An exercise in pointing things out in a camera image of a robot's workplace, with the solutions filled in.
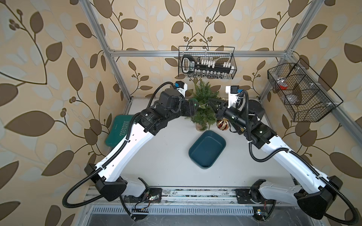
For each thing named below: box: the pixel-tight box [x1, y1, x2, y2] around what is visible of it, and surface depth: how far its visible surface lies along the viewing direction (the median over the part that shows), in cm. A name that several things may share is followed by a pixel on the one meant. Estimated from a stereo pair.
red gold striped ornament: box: [216, 118, 231, 131], surface depth 78 cm
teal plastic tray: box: [188, 129, 227, 170], surface depth 93 cm
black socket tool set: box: [181, 55, 235, 75], surface depth 85 cm
